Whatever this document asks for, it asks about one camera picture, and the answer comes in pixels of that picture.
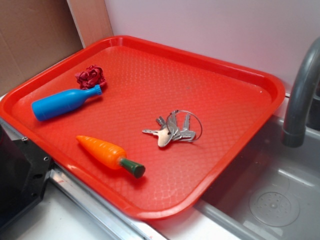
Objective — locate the silver keys on ring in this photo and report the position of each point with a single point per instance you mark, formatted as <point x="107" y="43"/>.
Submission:
<point x="169" y="131"/>

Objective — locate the red plastic tray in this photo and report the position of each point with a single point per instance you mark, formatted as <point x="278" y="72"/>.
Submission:
<point x="146" y="80"/>

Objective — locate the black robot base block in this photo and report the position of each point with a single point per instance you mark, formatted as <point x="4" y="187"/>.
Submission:
<point x="24" y="171"/>

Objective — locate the blue plastic toy bottle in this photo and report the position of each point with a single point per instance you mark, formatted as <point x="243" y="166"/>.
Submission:
<point x="62" y="102"/>

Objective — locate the orange toy carrot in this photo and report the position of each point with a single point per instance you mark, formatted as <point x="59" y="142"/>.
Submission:
<point x="110" y="155"/>

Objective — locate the brown cardboard panel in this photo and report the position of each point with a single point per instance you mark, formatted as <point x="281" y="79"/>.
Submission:
<point x="36" y="34"/>

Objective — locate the grey plastic sink basin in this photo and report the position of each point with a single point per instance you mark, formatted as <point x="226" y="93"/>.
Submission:
<point x="269" y="191"/>

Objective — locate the grey sink faucet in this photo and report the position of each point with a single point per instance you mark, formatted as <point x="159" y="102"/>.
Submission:
<point x="303" y="109"/>

